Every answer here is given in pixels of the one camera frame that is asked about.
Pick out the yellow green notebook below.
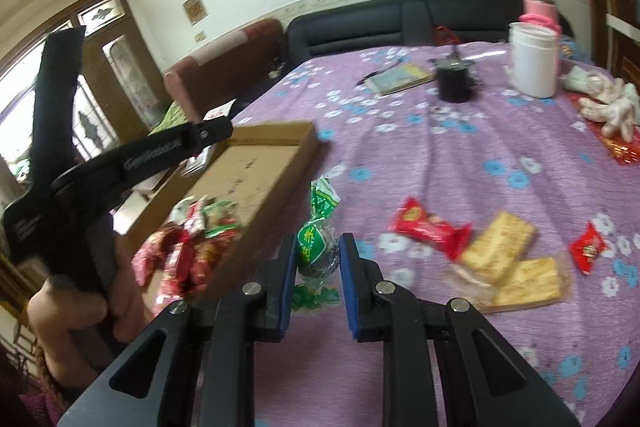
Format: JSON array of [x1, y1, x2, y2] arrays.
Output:
[[365, 63, 435, 96]]

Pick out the red snack packet with figure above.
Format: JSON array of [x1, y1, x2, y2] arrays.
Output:
[[387, 197, 473, 260]]

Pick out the red foil snack packet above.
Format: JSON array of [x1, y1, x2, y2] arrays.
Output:
[[187, 237, 241, 295]]

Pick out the dark red shiny snack packet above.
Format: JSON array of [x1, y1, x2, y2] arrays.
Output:
[[132, 227, 198, 300]]

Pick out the shallow cardboard box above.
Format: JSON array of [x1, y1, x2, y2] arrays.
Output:
[[120, 121, 321, 313]]

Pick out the green patterned blanket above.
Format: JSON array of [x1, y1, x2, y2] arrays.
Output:
[[150, 99, 183, 135]]

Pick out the person's purple patterned clothing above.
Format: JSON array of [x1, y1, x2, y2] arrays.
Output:
[[0, 357, 71, 427]]

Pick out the black pen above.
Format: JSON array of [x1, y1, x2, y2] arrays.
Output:
[[356, 59, 406, 86]]

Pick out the white and red snack packet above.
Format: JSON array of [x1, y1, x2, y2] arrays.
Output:
[[170, 197, 211, 233]]

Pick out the purple floral tablecloth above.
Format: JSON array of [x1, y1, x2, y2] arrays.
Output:
[[230, 39, 640, 427]]

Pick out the white plastic jar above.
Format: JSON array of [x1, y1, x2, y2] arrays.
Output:
[[508, 22, 560, 99]]

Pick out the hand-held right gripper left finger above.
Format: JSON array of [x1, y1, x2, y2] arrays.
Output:
[[55, 234, 299, 427]]

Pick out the pink thermos bottle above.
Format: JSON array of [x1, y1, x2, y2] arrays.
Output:
[[518, 0, 561, 30]]

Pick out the black cup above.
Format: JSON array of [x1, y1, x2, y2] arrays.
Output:
[[432, 49, 473, 104]]

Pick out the small red snack packet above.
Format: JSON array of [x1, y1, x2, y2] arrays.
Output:
[[568, 222, 616, 277]]

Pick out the yellow cracker packet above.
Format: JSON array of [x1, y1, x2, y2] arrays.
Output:
[[457, 211, 536, 283], [445, 257, 571, 313]]

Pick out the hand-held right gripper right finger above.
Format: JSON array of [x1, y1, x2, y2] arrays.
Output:
[[339, 232, 583, 427]]

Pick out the wooden glass door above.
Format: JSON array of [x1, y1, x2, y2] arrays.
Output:
[[0, 0, 166, 188]]

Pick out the green candy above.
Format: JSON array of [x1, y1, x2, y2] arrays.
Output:
[[292, 177, 343, 313]]

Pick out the small wall plaque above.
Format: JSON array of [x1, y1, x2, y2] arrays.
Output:
[[182, 0, 208, 26]]

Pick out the red envelope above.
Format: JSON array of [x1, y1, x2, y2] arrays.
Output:
[[570, 92, 640, 165]]

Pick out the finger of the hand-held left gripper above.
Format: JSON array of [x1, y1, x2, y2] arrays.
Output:
[[192, 117, 234, 148]]

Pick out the brown armchair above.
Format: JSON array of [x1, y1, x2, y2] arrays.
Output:
[[162, 18, 286, 122]]

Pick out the white gloves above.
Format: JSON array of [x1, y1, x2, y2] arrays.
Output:
[[562, 67, 640, 138]]

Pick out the person's left forearm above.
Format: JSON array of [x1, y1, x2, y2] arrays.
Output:
[[42, 347, 108, 390]]

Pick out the black leather sofa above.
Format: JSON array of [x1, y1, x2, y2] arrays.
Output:
[[285, 0, 576, 72]]

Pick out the person's left hand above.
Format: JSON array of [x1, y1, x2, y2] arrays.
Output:
[[27, 237, 152, 358]]

